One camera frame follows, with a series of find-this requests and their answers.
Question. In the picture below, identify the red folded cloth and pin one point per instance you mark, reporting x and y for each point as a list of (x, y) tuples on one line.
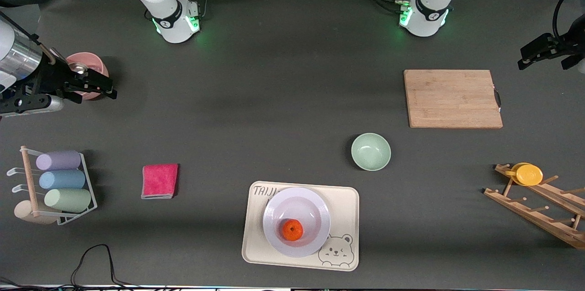
[(160, 181)]

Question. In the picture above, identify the beige cup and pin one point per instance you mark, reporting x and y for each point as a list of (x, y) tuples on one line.
[(23, 212)]

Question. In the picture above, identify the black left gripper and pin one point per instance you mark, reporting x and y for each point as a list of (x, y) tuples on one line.
[(566, 44)]

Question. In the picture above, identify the white round plate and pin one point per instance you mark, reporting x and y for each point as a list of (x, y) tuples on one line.
[(297, 204)]

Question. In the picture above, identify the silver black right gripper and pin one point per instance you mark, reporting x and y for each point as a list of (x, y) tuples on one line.
[(45, 76)]

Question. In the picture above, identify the blue cup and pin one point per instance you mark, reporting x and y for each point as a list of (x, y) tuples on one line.
[(63, 179)]

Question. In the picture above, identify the pale green bowl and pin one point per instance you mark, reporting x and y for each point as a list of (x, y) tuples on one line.
[(371, 151)]

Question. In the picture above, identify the green cup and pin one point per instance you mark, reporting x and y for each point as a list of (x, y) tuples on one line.
[(68, 199)]

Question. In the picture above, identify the orange fruit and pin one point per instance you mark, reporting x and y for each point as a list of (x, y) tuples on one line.
[(292, 230)]

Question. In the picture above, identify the wooden peg drying rack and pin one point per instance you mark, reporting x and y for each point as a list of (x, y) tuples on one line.
[(534, 218)]

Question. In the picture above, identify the yellow mug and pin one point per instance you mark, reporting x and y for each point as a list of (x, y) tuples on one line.
[(529, 175)]

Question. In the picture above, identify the metal scoop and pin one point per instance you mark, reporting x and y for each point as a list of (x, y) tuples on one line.
[(78, 68)]

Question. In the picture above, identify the bamboo cutting board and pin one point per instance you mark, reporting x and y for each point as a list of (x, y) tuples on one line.
[(450, 99)]

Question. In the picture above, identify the purple cup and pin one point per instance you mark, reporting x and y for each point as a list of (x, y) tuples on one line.
[(59, 160)]

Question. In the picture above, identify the pink bowl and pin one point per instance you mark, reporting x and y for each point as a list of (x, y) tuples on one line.
[(96, 63)]

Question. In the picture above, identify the cream bear print tray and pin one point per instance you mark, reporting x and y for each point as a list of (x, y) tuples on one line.
[(343, 208)]

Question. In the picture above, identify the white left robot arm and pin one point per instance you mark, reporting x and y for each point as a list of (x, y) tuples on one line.
[(429, 7)]

